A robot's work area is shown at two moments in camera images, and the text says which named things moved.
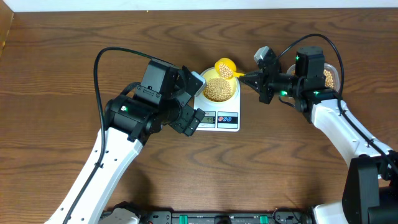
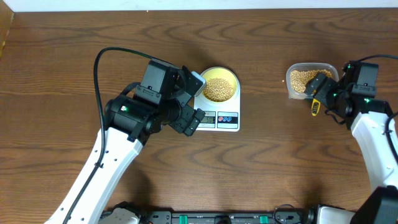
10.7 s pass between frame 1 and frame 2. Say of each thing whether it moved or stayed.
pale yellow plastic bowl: stayed
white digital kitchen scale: stayed
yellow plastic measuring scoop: moved
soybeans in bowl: stayed
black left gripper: stayed
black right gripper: moved
